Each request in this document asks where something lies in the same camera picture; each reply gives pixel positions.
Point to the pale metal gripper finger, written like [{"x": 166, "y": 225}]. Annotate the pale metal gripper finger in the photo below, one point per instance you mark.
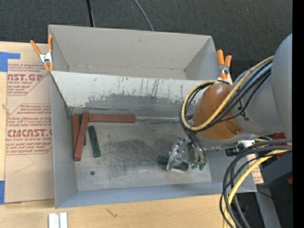
[
  {"x": 171, "y": 167},
  {"x": 173, "y": 156}
]

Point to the dark green block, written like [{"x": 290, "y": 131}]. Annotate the dark green block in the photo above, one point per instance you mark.
[
  {"x": 94, "y": 141},
  {"x": 162, "y": 159},
  {"x": 80, "y": 120}
]

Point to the grey metal bin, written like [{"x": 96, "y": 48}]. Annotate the grey metal bin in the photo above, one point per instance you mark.
[{"x": 133, "y": 155}]

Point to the red-brown flat block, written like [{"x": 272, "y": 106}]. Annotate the red-brown flat block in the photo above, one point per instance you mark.
[
  {"x": 75, "y": 129},
  {"x": 81, "y": 139},
  {"x": 111, "y": 118}
]

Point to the brown cardboard board red print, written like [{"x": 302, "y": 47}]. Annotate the brown cardboard board red print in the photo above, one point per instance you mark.
[{"x": 26, "y": 127}]

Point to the black cylinder on white bracket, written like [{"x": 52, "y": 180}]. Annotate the black cylinder on white bracket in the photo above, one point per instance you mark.
[{"x": 237, "y": 148}]

